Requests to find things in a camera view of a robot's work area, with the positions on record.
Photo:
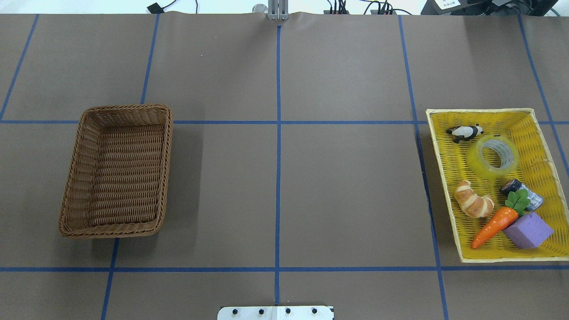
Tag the yellow tape roll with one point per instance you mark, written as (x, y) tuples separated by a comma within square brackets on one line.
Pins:
[(492, 157)]

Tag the brown wicker basket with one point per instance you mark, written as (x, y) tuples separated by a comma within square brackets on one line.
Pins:
[(117, 185)]

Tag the yellow plastic basket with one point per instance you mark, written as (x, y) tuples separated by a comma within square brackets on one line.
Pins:
[(536, 169)]

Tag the panda figurine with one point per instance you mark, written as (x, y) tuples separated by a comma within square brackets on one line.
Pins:
[(465, 133)]

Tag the toy croissant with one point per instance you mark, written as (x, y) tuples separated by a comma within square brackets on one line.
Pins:
[(472, 204)]

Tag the small black usb device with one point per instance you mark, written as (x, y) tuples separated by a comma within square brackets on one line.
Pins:
[(155, 8)]

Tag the small black-lidded jar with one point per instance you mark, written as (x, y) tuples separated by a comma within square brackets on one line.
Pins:
[(518, 193)]

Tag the toy carrot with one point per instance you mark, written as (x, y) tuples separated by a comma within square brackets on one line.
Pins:
[(501, 219)]

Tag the purple foam block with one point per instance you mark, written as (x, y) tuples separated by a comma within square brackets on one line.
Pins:
[(529, 231)]

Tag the aluminium frame post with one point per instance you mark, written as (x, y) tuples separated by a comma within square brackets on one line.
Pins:
[(278, 10)]

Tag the white camera stand post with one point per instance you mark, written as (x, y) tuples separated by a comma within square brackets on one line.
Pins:
[(300, 312)]

